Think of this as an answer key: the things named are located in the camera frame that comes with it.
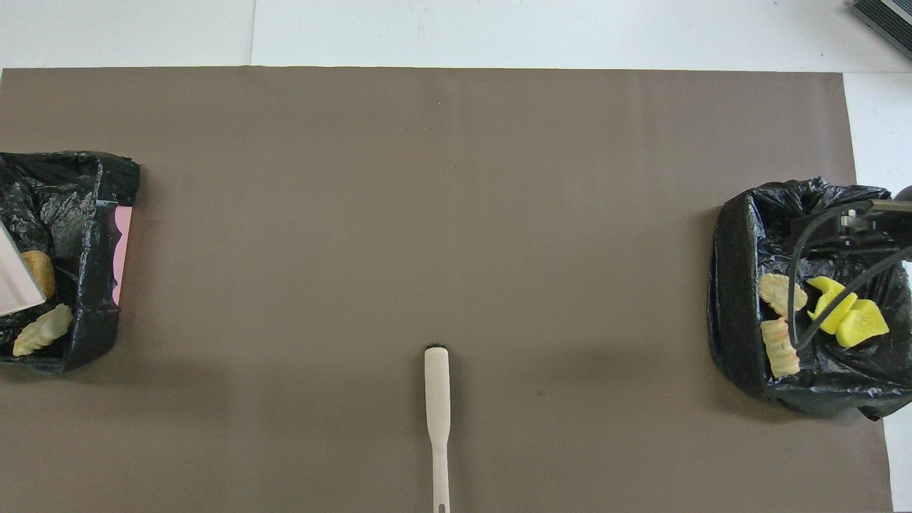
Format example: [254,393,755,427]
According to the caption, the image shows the beige brush with black bristles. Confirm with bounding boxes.
[424,346,452,513]

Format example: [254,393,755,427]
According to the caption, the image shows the notched yellow sponge piece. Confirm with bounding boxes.
[806,276,858,334]

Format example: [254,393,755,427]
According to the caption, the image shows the brown sponge lump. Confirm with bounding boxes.
[20,251,56,300]

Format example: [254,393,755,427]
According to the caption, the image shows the beige plastic dustpan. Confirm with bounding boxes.
[0,224,48,317]

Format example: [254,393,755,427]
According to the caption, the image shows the black bag lined trash bin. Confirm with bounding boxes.
[707,177,912,421]

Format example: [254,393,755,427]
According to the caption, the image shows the pink plastic bin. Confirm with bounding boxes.
[112,204,133,306]

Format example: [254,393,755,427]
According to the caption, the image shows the left black bag bin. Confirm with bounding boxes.
[0,150,141,375]

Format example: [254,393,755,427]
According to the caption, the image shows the brown paper table mat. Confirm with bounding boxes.
[0,67,895,513]

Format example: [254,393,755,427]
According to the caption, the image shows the dark grey ribbed device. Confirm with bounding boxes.
[851,0,912,61]

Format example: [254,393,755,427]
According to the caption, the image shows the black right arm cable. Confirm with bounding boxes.
[787,201,912,351]

